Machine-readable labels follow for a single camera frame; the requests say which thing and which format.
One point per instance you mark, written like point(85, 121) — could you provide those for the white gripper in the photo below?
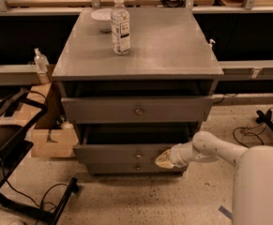
point(175, 157)

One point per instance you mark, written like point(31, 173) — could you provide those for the grey drawer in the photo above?
point(109, 110)
point(127, 144)
point(131, 168)

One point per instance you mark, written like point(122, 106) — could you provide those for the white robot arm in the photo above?
point(253, 173)

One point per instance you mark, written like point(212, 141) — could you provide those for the grey top drawer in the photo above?
point(109, 110)

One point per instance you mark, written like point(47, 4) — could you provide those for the grey bottom drawer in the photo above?
point(131, 168)

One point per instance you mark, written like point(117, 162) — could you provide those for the grey wooden drawer cabinet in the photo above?
point(169, 58)

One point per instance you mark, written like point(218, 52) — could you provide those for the black stand base right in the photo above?
point(265, 118)

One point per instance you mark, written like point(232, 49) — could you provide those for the small white pump bottle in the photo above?
point(212, 44)

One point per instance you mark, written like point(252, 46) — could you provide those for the cardboard box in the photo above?
point(53, 135)

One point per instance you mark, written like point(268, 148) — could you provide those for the clear plastic water bottle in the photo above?
point(120, 27)

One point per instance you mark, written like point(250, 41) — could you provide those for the white ceramic bowl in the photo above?
point(102, 18)

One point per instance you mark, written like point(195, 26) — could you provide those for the small sanitizer bottle left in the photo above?
point(40, 60)

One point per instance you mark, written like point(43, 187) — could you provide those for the black metal cart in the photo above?
point(14, 147)

